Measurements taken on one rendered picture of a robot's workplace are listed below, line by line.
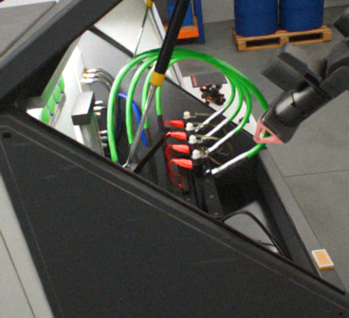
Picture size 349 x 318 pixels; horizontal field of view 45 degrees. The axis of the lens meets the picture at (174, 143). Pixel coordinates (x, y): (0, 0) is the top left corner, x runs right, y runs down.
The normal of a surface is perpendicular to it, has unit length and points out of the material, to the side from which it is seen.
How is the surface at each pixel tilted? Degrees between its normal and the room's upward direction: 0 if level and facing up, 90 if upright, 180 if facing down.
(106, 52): 90
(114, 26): 90
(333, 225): 0
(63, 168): 90
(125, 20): 90
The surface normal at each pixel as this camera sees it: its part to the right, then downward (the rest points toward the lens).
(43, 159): 0.07, 0.47
